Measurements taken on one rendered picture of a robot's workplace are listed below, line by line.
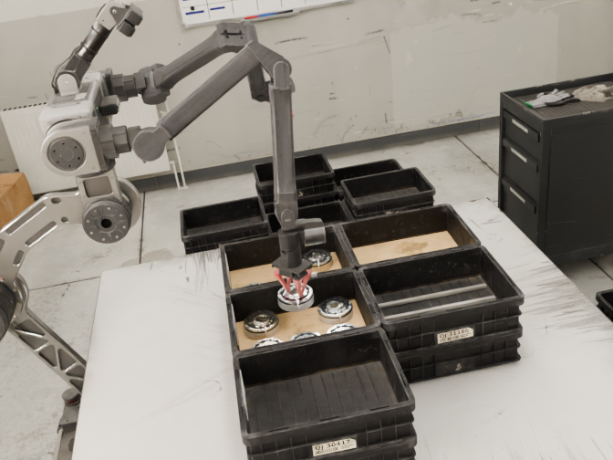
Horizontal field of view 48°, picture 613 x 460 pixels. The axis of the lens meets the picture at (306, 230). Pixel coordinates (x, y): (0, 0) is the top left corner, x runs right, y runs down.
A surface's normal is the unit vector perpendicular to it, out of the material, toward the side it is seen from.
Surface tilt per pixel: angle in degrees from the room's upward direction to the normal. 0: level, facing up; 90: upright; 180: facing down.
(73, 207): 90
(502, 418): 0
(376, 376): 0
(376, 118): 90
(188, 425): 0
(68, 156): 90
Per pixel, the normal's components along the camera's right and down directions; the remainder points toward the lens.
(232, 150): 0.18, 0.45
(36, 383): -0.11, -0.87
